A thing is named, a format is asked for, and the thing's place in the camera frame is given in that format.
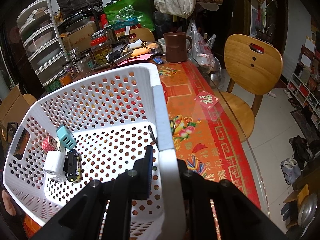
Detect white stacked drawer tower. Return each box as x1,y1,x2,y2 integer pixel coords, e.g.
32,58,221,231
16,0,71,88

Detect wooden chair with cutout backrest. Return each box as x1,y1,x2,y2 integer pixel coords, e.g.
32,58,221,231
219,33,284,143

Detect metal pot lid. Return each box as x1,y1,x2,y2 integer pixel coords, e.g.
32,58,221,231
297,194,318,227

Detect pink dotted cube charger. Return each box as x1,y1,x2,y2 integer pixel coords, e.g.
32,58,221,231
42,135,58,152

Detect red diamond paper sticker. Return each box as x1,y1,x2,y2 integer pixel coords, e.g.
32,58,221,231
195,91,219,109

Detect white cube charger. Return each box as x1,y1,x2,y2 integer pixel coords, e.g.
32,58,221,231
43,150,66,178

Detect green shopping bag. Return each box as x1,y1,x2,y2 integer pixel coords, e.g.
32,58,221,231
103,0,156,32

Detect potted plant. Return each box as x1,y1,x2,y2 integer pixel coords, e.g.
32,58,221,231
255,0,278,44

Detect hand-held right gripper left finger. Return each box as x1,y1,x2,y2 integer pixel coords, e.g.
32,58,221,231
31,145,154,240

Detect brown ceramic mug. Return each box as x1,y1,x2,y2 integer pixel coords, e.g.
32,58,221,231
163,32,193,63

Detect clear glass jar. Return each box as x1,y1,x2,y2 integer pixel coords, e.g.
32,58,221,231
74,54,93,73

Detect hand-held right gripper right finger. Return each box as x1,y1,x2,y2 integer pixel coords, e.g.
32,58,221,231
176,159,290,240

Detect red-lidded pickle jar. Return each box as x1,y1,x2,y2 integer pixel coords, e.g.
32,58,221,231
90,33,113,67

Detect brown cardboard box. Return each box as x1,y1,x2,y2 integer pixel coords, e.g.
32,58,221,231
60,21,101,53

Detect orange-filled small jar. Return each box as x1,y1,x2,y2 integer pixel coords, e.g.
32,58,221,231
58,71,74,86

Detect green plastic basket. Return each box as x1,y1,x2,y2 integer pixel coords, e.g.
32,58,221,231
44,76,66,92

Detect grey slip-on shoes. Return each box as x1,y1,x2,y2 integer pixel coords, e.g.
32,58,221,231
280,157,302,185

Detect black and yellow toy car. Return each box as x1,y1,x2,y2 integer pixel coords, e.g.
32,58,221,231
63,149,81,182

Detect person's left hand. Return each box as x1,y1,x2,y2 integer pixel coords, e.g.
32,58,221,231
2,189,17,216

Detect black phone holder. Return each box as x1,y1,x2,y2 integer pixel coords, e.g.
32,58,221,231
7,122,19,141

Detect metal key ring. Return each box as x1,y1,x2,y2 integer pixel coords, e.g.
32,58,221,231
147,125,156,144

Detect white perforated plastic basket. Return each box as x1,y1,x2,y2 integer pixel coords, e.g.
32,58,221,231
2,63,187,240

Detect black shoes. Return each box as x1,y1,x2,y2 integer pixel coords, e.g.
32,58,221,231
289,135,311,163

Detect open cardboard box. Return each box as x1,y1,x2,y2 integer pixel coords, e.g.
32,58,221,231
0,83,26,130

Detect white cubby shelf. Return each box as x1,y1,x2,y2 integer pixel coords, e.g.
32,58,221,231
286,60,320,122

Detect clear plastic bag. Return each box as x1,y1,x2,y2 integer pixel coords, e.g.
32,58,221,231
187,18,223,78

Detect teal multi-port charger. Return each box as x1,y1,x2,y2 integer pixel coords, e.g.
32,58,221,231
56,125,77,153

